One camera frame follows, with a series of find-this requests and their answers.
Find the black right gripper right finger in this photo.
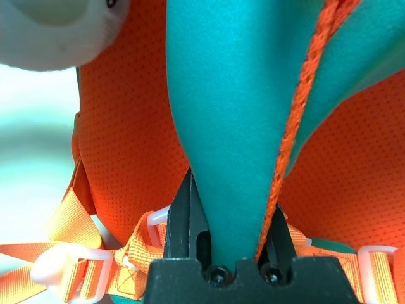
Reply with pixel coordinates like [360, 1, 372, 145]
[258, 202, 298, 265]

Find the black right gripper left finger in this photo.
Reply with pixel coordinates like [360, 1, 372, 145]
[166, 167, 212, 265]

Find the teal and orange backpack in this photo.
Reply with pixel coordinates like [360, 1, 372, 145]
[0, 0, 405, 304]

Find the grey white plush animal head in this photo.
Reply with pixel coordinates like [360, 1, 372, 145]
[0, 0, 132, 73]

